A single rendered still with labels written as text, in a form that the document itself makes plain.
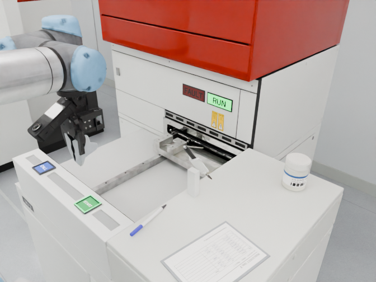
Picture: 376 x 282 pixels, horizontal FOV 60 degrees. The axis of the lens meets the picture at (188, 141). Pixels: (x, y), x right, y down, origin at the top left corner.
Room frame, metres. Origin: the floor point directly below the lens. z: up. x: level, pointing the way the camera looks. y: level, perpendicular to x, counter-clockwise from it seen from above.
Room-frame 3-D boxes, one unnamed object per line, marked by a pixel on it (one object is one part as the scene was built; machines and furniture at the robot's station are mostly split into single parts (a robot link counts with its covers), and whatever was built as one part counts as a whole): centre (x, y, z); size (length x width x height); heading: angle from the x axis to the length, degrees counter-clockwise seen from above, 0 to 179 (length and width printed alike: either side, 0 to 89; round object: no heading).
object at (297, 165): (0.81, -0.32, 1.01); 0.07 x 0.07 x 0.10
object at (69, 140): (0.74, 0.28, 1.14); 0.06 x 0.03 x 0.09; 137
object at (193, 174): (0.77, -0.03, 1.03); 0.06 x 0.04 x 0.13; 137
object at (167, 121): (1.18, -0.05, 0.89); 0.44 x 0.02 x 0.10; 47
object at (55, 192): (0.80, 0.37, 0.89); 0.55 x 0.09 x 0.14; 47
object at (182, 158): (1.09, -0.01, 0.87); 0.36 x 0.08 x 0.03; 47
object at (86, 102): (0.73, 0.27, 1.25); 0.09 x 0.08 x 0.12; 137
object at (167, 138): (1.20, 0.10, 0.89); 0.08 x 0.03 x 0.03; 137
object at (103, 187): (1.06, 0.21, 0.84); 0.50 x 0.02 x 0.03; 137
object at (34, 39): (0.63, 0.30, 1.40); 0.11 x 0.11 x 0.08; 61
